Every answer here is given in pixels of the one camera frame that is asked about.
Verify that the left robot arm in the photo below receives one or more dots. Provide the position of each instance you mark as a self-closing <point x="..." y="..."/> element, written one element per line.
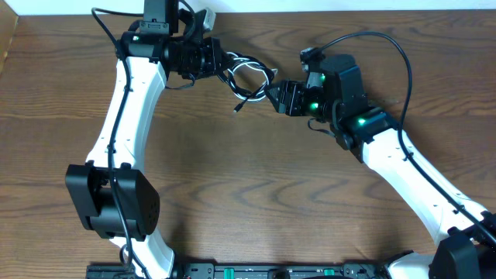
<point x="110" y="192"/>

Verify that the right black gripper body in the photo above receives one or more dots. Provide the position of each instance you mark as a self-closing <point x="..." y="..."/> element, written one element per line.
<point x="300" y="98"/>

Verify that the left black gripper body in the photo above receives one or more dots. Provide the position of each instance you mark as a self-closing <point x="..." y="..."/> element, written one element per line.
<point x="201" y="61"/>

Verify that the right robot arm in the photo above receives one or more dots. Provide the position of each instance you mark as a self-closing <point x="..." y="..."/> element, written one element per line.
<point x="462" y="229"/>

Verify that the wooden panel at left edge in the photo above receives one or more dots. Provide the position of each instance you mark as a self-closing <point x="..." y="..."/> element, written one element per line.
<point x="8" y="23"/>

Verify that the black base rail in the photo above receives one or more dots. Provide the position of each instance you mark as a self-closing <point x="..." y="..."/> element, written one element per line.
<point x="246" y="271"/>

